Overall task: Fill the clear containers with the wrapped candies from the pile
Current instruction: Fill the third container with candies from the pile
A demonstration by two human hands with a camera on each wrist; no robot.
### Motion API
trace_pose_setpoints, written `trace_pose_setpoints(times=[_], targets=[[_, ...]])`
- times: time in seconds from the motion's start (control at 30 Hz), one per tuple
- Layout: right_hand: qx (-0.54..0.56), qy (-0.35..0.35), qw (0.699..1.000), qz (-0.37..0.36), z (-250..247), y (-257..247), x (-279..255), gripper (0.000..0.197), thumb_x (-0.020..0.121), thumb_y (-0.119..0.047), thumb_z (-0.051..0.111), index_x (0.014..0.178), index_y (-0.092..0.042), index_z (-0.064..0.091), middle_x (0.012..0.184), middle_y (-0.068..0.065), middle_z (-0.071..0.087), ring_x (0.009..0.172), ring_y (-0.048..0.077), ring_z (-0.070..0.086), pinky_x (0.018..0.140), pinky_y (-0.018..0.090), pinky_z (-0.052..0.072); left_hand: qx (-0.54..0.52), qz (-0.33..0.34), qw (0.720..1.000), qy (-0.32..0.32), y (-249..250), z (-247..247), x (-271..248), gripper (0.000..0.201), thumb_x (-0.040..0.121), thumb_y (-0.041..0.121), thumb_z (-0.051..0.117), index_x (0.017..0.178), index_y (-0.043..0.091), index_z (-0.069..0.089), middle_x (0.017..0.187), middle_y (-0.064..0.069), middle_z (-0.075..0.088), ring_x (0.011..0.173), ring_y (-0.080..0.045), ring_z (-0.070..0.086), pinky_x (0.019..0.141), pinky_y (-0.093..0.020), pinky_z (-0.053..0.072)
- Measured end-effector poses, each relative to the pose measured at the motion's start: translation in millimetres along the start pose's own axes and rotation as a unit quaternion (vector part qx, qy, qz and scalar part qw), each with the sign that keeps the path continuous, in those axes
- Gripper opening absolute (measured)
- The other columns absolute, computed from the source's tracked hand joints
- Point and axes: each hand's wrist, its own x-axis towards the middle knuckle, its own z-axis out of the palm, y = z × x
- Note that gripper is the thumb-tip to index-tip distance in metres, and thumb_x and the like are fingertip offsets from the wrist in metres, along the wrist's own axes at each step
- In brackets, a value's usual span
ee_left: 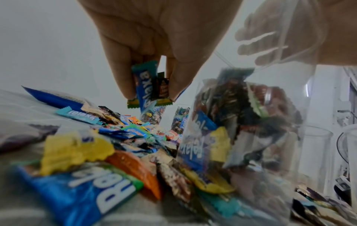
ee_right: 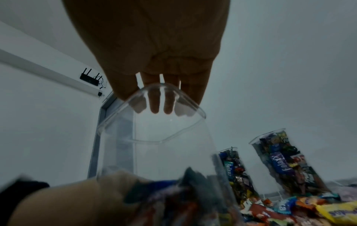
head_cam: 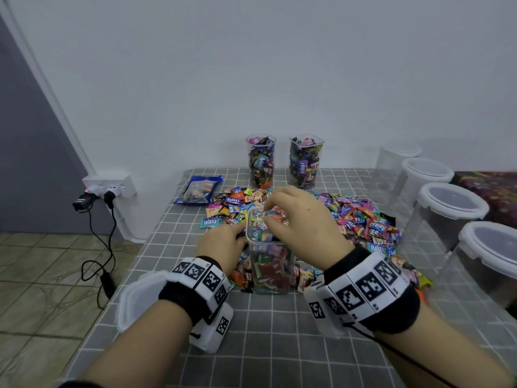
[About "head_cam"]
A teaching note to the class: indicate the grey door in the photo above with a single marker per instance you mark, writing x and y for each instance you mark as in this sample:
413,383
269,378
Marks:
28,161

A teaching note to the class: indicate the white wall socket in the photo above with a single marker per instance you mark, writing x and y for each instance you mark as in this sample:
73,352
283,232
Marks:
110,185

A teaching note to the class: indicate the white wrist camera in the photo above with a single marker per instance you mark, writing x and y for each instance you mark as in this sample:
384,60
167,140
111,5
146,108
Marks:
214,329
319,315

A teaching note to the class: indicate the small transparent plastic jar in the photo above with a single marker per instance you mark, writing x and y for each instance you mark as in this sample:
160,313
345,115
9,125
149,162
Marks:
305,163
397,159
271,266

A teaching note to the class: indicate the pile of colourful candies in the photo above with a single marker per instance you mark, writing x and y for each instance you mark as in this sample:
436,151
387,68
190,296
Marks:
367,218

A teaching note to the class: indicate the blue snack packet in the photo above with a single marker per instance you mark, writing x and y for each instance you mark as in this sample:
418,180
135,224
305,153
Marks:
199,189

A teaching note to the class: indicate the person's left forearm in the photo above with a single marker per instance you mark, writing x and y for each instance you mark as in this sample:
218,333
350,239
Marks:
137,351

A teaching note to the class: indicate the black power plug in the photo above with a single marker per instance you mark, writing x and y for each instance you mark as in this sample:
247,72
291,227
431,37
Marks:
82,202

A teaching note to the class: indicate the tall transparent plastic jar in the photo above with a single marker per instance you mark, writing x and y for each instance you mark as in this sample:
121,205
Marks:
261,161

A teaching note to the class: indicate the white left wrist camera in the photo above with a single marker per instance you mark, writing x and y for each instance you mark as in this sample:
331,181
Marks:
214,329

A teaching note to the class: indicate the person's right forearm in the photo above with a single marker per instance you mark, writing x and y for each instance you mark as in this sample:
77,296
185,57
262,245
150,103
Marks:
452,347

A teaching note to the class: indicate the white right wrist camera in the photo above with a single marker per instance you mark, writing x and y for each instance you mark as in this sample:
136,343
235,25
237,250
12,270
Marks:
319,315

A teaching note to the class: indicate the white square container lid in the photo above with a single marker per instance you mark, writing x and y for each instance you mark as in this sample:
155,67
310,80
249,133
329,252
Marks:
137,299

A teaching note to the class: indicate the dark patterned cloth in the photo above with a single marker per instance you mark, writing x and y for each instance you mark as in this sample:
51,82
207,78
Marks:
494,192

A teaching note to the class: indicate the black marker-tagged left wristband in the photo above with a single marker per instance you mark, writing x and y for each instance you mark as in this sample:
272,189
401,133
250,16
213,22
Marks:
194,288

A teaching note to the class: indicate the person's right hand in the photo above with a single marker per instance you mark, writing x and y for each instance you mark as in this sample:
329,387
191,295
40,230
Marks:
311,226

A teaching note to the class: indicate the person's left hand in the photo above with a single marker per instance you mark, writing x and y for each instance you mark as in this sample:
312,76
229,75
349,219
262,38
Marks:
226,248

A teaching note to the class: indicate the black marker-tagged right wristband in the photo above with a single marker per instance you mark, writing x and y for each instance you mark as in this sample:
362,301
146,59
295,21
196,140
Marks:
367,287

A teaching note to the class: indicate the black marker-tagged wristband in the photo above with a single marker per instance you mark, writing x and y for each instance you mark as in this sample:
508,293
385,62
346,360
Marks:
367,287
194,288

